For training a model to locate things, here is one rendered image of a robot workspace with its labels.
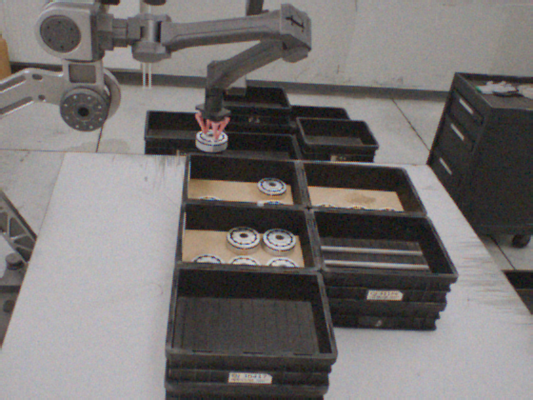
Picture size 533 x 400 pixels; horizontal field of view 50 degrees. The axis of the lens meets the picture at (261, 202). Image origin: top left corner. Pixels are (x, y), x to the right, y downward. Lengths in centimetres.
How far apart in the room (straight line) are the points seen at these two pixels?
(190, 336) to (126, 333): 25
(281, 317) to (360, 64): 368
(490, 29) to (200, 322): 427
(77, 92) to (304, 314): 92
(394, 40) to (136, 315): 380
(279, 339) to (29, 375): 64
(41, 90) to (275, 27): 86
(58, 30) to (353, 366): 116
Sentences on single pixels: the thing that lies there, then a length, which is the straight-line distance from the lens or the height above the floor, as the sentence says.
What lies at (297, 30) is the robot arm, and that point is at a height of 152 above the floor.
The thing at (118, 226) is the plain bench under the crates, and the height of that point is 70.
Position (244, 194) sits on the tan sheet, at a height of 83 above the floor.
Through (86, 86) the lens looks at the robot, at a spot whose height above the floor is 120.
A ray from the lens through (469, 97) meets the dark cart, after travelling 318.
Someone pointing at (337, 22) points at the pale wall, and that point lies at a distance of 484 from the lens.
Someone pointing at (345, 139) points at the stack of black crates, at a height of 49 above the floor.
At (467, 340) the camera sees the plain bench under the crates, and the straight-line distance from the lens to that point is 187.
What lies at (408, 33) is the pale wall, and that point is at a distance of 506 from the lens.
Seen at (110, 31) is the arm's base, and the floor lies 147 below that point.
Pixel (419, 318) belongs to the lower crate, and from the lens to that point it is 178.
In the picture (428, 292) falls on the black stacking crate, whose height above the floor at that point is 86.
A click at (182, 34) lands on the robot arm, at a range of 146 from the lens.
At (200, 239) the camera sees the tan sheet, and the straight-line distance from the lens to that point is 178.
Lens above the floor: 194
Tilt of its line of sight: 34 degrees down
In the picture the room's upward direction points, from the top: 8 degrees clockwise
